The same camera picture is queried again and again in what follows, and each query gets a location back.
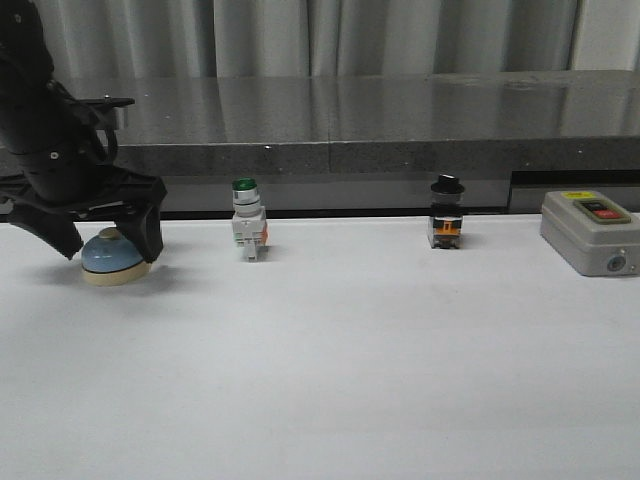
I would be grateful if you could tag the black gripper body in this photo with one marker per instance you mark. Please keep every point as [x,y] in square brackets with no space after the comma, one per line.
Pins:
[65,149]

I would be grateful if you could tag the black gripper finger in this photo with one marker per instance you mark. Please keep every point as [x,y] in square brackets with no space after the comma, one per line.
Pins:
[57,231]
[139,222]

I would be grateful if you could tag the blue call bell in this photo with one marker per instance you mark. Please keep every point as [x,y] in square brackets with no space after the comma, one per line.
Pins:
[110,259]

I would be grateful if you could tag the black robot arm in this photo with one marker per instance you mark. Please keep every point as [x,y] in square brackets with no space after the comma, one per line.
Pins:
[27,67]

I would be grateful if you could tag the grey curtain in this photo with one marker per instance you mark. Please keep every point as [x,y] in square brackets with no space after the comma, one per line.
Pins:
[139,39]

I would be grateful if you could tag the grey granite counter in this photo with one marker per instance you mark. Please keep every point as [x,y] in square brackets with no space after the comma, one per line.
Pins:
[377,143]

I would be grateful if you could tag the grey push button box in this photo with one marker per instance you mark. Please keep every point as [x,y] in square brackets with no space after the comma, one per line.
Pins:
[595,235]

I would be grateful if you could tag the green pilot light switch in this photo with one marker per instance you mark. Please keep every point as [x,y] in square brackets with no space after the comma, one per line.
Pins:
[249,223]

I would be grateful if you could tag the black selector switch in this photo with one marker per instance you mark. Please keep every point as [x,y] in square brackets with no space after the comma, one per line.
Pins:
[446,214]

